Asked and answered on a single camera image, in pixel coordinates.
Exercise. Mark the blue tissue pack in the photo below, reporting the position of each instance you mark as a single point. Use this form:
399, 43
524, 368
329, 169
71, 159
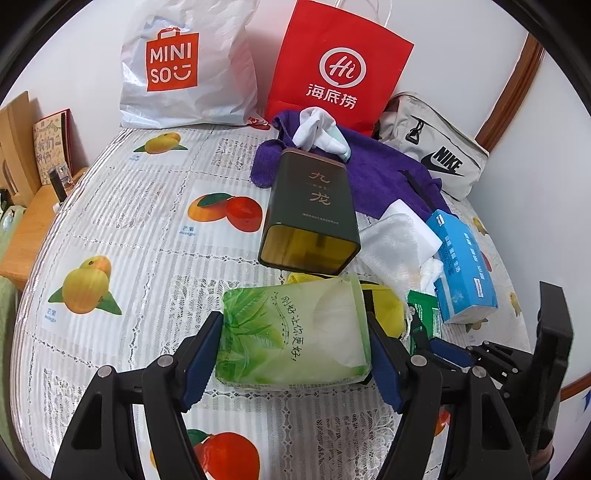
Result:
466, 277

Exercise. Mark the white sponge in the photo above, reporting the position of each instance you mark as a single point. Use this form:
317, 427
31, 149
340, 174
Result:
427, 233

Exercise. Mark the white plastic shopping bag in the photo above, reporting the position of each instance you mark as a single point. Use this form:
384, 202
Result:
198, 106

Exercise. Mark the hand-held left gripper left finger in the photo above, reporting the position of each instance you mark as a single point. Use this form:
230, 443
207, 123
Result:
203, 364

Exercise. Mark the green tissue pack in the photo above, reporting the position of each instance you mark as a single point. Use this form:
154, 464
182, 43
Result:
258, 323

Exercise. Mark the illustrated book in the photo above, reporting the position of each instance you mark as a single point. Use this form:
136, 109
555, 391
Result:
51, 143

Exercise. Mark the wooden side table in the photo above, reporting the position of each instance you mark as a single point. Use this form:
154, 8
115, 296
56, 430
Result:
32, 230

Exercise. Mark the white socks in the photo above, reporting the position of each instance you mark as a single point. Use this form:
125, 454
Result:
314, 129

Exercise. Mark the dark glass bottle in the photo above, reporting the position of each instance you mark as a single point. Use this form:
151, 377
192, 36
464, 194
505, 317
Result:
60, 184

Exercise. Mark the grey waist bag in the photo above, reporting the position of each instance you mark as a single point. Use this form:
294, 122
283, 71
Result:
438, 134

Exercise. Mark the red paper bag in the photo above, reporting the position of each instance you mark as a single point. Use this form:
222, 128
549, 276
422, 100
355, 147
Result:
295, 69

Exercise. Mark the clear plastic bag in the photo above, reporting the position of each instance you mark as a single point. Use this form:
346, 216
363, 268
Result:
392, 258

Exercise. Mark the yellow gloves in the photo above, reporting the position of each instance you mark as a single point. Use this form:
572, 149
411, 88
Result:
390, 309

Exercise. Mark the purple towel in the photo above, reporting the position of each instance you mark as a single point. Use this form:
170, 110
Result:
378, 175

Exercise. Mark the crumpled white tissue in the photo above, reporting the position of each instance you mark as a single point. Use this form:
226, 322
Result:
431, 274

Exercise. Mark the dark green tin box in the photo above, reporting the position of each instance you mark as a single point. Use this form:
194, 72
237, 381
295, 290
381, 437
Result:
304, 207

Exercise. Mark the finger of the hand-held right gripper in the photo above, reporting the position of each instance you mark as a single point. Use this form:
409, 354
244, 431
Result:
422, 341
450, 351

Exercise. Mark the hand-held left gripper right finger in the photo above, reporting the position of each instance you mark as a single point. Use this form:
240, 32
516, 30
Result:
383, 369

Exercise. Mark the small green packet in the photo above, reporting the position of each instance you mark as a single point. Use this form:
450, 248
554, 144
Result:
427, 309

